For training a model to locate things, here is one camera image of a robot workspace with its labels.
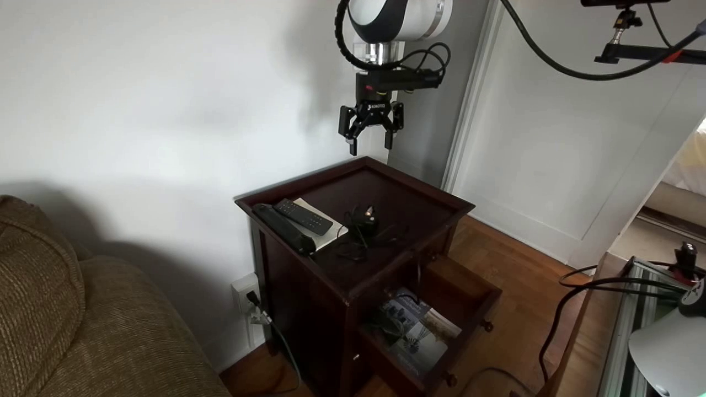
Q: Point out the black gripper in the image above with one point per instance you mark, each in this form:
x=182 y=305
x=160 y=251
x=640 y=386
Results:
x=378 y=101

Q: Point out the gold and white battery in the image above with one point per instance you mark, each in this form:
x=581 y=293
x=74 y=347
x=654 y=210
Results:
x=370 y=213

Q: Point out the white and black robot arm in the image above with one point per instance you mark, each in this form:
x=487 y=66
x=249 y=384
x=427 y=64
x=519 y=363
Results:
x=412 y=19

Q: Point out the white rounded robot base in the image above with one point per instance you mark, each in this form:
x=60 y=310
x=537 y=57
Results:
x=673 y=354

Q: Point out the black battery charger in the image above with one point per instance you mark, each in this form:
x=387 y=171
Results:
x=363 y=229

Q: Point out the dark wooden side table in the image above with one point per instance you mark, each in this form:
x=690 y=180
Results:
x=427 y=198

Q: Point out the flat black remote with buttons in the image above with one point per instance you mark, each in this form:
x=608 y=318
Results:
x=303 y=216

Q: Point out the thick black remote control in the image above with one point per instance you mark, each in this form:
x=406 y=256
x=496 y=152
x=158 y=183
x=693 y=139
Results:
x=284 y=227

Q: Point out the white panelled door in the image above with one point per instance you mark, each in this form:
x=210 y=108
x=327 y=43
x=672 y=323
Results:
x=559 y=162

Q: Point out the dark wooden drawer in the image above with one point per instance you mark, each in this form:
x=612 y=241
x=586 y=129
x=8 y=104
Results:
x=470 y=293

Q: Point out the small white booklet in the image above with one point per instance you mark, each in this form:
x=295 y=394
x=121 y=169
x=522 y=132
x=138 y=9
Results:
x=444 y=323

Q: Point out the colourful magazine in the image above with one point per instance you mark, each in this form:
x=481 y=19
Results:
x=412 y=337

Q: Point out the dark round drawer knob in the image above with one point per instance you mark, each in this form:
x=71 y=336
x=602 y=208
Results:
x=487 y=324
x=451 y=380

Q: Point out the orange tape wrap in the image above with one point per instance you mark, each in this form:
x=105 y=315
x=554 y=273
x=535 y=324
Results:
x=672 y=57

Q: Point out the black knob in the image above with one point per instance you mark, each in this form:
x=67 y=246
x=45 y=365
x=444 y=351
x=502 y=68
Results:
x=684 y=256

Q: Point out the brown fabric sofa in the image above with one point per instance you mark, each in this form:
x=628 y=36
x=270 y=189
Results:
x=74 y=332

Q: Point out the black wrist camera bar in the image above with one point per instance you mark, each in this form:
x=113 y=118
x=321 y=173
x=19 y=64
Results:
x=400 y=80

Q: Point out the white wall outlet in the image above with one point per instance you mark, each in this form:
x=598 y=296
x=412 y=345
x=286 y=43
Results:
x=241 y=288

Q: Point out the black camera boom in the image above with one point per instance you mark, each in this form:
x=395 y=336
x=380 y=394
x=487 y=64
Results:
x=625 y=53

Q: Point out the black camera ball mount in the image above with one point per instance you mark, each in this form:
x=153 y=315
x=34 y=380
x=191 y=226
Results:
x=625 y=21

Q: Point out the black mounted camera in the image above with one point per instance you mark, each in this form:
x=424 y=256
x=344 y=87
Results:
x=625 y=2

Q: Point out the aluminium frame rail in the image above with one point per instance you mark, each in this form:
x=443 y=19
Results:
x=625 y=337

